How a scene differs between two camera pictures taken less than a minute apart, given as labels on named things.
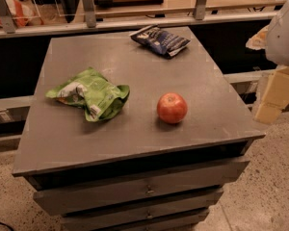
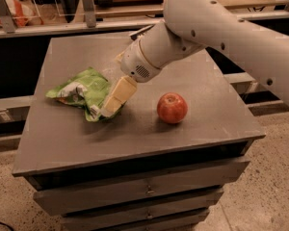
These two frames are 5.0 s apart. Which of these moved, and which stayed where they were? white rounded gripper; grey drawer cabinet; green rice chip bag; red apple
Moved: white rounded gripper
Stayed: green rice chip bag; red apple; grey drawer cabinet
